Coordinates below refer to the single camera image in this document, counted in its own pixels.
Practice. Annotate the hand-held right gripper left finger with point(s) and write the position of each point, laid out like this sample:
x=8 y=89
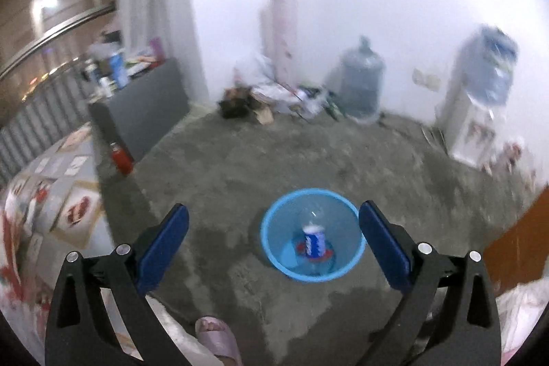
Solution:
x=163 y=250

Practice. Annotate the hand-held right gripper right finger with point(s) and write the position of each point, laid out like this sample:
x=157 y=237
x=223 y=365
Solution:
x=384 y=246

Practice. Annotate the blue plastic basket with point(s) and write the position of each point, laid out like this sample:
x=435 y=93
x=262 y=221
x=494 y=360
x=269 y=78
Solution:
x=278 y=220

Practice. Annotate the plastic bottle with blue label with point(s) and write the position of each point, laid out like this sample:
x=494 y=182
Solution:
x=313 y=246

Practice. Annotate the person's foot in pink slipper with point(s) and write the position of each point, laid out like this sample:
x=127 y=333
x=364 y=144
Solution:
x=216 y=334

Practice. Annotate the red bottle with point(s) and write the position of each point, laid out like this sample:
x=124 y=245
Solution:
x=121 y=158

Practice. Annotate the fruit print tablecloth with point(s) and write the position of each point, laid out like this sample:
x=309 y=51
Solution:
x=51 y=194

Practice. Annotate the white water dispenser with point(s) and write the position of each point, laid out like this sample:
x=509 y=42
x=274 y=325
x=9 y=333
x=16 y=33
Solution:
x=461 y=126

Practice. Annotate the grey cabinet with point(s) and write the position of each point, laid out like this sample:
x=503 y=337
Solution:
x=141 y=108

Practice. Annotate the large blue water jug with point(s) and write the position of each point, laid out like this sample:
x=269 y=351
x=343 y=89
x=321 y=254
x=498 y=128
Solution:
x=361 y=83

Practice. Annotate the dark bag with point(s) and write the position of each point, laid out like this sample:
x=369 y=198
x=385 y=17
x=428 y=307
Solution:
x=236 y=102

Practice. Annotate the cardboard piece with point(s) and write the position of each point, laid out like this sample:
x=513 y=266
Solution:
x=264 y=113

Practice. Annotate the heap of plastic bags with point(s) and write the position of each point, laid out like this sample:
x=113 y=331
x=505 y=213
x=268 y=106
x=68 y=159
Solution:
x=296 y=98

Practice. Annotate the small white bottle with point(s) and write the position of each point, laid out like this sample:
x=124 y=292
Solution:
x=104 y=85

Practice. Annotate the blue and white bottle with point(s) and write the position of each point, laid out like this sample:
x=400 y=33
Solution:
x=118 y=68

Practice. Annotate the metal railing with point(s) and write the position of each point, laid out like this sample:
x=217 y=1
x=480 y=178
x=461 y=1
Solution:
x=30 y=108

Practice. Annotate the purple box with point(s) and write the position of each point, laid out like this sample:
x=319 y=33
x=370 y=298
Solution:
x=156 y=46

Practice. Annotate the white plastic bag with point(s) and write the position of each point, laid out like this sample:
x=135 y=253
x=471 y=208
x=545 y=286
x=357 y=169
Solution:
x=257 y=68

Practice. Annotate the water jug with blue label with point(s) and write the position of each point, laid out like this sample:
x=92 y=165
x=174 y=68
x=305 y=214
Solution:
x=493 y=66

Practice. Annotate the wall socket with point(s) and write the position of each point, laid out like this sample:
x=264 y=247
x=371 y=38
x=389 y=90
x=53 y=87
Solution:
x=424 y=78

